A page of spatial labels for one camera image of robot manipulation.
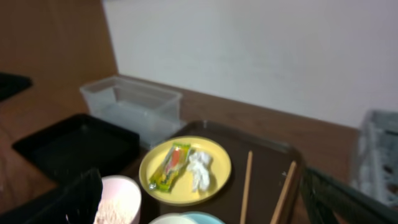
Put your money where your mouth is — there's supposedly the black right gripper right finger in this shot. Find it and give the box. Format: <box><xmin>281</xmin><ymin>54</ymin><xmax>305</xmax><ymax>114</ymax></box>
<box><xmin>300</xmin><ymin>167</ymin><xmax>397</xmax><ymax>224</ymax></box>

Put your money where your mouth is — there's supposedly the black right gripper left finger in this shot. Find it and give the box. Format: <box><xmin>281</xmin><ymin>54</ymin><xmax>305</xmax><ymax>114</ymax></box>
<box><xmin>1</xmin><ymin>169</ymin><xmax>103</xmax><ymax>224</ymax></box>

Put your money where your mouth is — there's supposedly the green snack wrapper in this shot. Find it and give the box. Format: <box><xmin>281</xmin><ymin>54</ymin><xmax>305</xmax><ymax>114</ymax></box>
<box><xmin>149</xmin><ymin>142</ymin><xmax>192</xmax><ymax>192</ymax></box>

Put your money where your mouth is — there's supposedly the black waste tray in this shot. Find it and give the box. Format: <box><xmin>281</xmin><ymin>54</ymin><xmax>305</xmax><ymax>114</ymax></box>
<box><xmin>12</xmin><ymin>114</ymin><xmax>140</xmax><ymax>184</ymax></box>

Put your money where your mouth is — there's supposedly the grey dishwasher rack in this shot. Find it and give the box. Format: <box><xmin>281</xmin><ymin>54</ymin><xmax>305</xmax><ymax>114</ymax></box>
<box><xmin>349</xmin><ymin>110</ymin><xmax>397</xmax><ymax>208</ymax></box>

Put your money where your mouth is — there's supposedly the clear plastic waste bin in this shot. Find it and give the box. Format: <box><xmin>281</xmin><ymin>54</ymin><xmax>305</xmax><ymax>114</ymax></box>
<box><xmin>80</xmin><ymin>76</ymin><xmax>185</xmax><ymax>148</ymax></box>

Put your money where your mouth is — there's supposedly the right wooden chopstick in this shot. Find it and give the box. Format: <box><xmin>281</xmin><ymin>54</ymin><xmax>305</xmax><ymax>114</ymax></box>
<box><xmin>270</xmin><ymin>161</ymin><xmax>297</xmax><ymax>224</ymax></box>

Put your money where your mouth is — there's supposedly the wooden chopstick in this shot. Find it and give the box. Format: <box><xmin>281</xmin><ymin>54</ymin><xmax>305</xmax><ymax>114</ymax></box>
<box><xmin>270</xmin><ymin>161</ymin><xmax>297</xmax><ymax>224</ymax></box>
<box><xmin>239</xmin><ymin>151</ymin><xmax>253</xmax><ymax>224</ymax></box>

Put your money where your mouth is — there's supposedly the dark brown serving tray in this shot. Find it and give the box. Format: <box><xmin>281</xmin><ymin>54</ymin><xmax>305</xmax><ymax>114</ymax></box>
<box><xmin>121</xmin><ymin>121</ymin><xmax>303</xmax><ymax>223</ymax></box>

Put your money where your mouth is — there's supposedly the left wooden chopstick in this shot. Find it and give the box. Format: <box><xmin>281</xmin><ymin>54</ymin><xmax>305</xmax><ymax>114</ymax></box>
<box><xmin>239</xmin><ymin>151</ymin><xmax>253</xmax><ymax>224</ymax></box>

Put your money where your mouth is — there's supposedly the yellow plate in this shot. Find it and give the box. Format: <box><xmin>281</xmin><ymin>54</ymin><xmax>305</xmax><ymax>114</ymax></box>
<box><xmin>139</xmin><ymin>136</ymin><xmax>232</xmax><ymax>206</ymax></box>

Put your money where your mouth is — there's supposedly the light blue bowl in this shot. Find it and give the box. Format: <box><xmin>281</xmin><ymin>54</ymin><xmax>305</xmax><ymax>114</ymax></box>
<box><xmin>150</xmin><ymin>212</ymin><xmax>225</xmax><ymax>224</ymax></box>

